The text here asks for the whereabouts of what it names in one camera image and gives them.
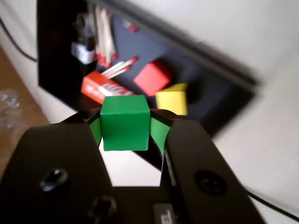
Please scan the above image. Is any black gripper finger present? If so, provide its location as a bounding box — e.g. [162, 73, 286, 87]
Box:
[149, 109, 266, 224]
[0, 108, 117, 224]

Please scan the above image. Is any yellow wooden cube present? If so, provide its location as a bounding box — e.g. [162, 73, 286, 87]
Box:
[155, 83, 188, 116]

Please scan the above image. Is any green wooden cube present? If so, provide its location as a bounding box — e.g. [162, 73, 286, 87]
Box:
[100, 94, 150, 152]

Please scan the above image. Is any red wooden cube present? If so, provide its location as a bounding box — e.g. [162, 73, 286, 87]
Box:
[133, 60, 173, 97]

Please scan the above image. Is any black cardboard box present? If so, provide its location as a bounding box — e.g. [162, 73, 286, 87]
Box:
[36, 0, 260, 172]

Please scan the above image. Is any crumpled clear plastic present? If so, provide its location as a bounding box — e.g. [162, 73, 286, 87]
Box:
[0, 89, 23, 128]

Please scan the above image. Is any orange white matchbox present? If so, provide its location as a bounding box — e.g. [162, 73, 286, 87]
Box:
[80, 71, 136, 105]

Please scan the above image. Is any red tipped wooden match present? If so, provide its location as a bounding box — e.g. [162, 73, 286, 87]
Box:
[94, 7, 103, 67]
[102, 56, 139, 76]
[106, 64, 133, 78]
[100, 9, 110, 67]

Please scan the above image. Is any black silver clip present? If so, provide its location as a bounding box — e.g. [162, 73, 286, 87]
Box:
[71, 13, 97, 65]

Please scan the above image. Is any thick black power cable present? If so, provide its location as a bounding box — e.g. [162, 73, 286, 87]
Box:
[0, 17, 299, 222]

